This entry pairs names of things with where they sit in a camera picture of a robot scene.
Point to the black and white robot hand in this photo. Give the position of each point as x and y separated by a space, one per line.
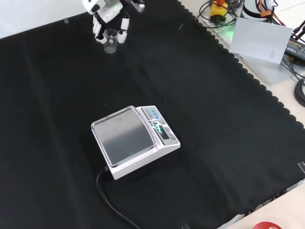
108 13

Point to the white electronic balance, steel pan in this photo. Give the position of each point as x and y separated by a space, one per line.
128 136

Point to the black bench cloth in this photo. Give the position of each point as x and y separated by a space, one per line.
214 124

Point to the pale board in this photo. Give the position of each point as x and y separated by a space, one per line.
259 40

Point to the small clear glass beaker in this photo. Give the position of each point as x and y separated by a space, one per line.
110 45

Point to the clear tape piece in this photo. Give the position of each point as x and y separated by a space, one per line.
185 226
66 21
302 167

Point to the yellow stop button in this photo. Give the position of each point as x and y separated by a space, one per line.
218 12

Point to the black power adapter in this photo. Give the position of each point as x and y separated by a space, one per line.
296 48

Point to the metal base plate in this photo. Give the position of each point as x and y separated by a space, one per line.
264 71

